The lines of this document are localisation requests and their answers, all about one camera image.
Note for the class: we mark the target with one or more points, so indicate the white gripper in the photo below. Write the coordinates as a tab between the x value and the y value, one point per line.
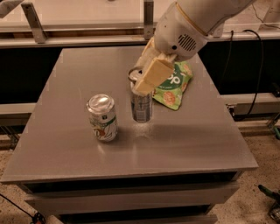
177	31

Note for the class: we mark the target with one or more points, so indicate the silver blue redbull can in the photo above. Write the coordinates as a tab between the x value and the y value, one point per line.
141	106

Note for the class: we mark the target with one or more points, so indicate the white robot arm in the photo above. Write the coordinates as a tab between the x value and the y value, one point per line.
205	14

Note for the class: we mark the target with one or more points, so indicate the white green 7up can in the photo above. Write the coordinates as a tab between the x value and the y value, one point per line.
102	117

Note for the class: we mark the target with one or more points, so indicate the green chip bag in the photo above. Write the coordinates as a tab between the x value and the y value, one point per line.
170	92

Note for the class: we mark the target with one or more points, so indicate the grey upper drawer front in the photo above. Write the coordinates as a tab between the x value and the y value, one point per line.
132	198

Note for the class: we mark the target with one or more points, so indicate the green tool on floor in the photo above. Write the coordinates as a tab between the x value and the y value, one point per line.
274	211

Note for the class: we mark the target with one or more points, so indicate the middle metal bracket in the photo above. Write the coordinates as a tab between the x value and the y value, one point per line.
148	11

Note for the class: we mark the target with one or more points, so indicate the left metal bracket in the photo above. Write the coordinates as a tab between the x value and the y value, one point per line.
34	23

